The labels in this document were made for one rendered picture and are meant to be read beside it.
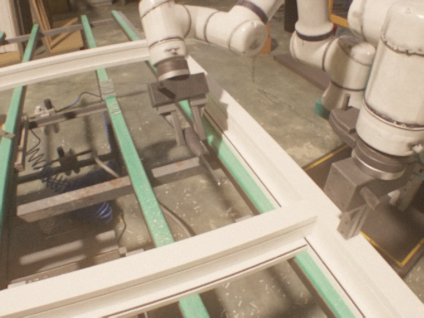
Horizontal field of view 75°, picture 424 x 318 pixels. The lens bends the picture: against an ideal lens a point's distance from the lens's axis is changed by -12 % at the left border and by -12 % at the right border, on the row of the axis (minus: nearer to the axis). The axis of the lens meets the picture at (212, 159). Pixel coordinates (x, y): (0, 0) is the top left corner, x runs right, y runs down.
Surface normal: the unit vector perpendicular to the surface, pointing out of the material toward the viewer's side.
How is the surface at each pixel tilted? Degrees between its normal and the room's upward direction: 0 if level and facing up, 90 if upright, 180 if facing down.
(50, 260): 0
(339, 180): 90
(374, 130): 90
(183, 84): 53
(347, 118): 0
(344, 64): 90
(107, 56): 90
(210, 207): 0
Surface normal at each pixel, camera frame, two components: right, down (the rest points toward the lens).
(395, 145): -0.33, 0.59
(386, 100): -0.83, 0.34
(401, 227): 0.00, -0.78
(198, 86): 0.29, 0.00
